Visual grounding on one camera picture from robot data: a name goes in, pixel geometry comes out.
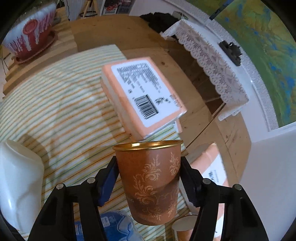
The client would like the brown patterned paper cup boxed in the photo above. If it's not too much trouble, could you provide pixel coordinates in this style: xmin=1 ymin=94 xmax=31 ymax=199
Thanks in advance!
xmin=113 ymin=140 xmax=183 ymax=226

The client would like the white paper cup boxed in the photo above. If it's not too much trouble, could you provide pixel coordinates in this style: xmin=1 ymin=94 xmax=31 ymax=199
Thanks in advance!
xmin=1 ymin=140 xmax=44 ymax=233

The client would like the blue orange soda bottle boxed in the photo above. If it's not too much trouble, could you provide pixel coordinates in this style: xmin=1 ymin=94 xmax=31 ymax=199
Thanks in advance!
xmin=74 ymin=209 xmax=144 ymax=241

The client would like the orange tissue pack double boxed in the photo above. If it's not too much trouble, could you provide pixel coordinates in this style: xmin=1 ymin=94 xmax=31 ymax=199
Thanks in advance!
xmin=185 ymin=142 xmax=229 ymax=240

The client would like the striped yellow green tablecloth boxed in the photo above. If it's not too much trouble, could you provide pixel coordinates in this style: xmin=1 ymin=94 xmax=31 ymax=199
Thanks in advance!
xmin=1 ymin=45 xmax=189 ymax=240

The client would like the orange tissue pack single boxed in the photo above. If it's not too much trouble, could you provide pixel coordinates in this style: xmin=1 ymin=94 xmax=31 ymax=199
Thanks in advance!
xmin=101 ymin=57 xmax=187 ymax=141

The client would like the white lace covered shelf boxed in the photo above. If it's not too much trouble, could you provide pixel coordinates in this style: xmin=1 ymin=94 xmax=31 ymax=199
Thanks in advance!
xmin=161 ymin=20 xmax=251 ymax=121

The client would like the black teapot ornament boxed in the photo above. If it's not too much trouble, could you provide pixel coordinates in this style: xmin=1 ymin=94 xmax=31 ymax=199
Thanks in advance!
xmin=219 ymin=40 xmax=242 ymax=66

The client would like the wooden slatted bench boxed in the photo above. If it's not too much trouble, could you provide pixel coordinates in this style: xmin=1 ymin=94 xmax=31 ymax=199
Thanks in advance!
xmin=3 ymin=7 xmax=78 ymax=95

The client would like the red white flower pot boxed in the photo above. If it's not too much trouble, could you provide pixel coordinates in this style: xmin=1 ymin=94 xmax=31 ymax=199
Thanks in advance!
xmin=2 ymin=1 xmax=57 ymax=61

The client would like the black cloth on table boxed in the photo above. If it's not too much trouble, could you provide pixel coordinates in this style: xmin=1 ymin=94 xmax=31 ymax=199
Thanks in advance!
xmin=140 ymin=12 xmax=179 ymax=34

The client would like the green landscape wall painting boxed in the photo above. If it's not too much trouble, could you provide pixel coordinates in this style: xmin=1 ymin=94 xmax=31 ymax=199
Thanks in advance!
xmin=190 ymin=1 xmax=295 ymax=127

